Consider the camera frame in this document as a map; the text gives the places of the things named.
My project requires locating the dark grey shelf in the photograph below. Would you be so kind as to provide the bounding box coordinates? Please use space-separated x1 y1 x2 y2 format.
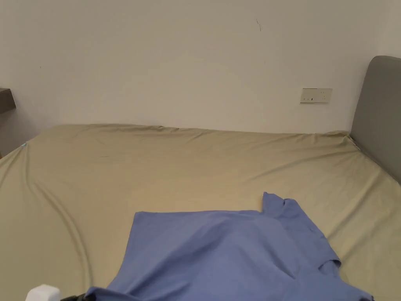
0 87 16 113

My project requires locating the blue shirt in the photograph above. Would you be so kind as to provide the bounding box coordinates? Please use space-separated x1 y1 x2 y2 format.
83 191 374 301

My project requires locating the grey padded headboard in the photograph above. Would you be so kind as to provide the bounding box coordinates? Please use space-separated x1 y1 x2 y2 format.
349 55 401 185

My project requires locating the white wall socket panel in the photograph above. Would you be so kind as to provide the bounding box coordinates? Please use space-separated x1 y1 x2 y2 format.
300 88 333 104

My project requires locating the bed with beige sheet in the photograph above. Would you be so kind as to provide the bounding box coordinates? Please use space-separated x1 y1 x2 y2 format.
0 123 401 301

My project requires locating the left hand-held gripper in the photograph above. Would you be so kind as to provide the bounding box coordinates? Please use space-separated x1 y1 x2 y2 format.
26 284 87 301

